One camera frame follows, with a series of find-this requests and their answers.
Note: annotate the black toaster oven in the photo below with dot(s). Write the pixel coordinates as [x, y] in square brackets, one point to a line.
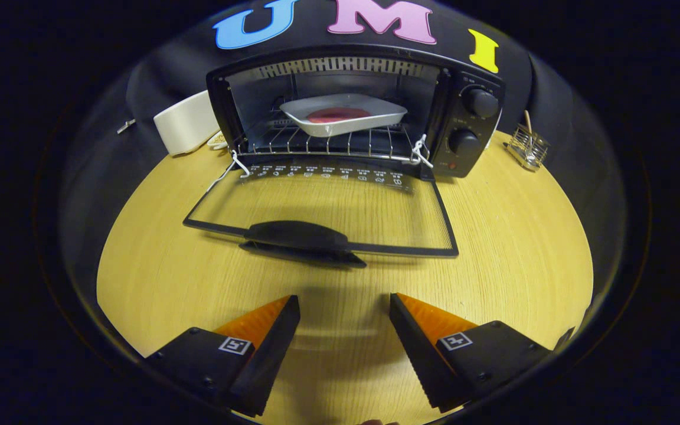
[474, 121]

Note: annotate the pink round cake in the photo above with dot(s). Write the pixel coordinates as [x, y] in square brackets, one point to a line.
[337, 114]

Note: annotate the white bread toaster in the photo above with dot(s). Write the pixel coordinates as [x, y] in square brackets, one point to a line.
[186, 124]

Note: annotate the white square plate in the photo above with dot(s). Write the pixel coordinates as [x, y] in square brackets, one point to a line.
[340, 127]

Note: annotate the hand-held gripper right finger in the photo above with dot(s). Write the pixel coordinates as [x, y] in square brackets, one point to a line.
[419, 366]

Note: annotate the small silver clip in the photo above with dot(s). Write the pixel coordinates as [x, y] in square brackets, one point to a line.
[126, 126]

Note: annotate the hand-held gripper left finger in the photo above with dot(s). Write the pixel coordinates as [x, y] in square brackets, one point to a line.
[266, 366]

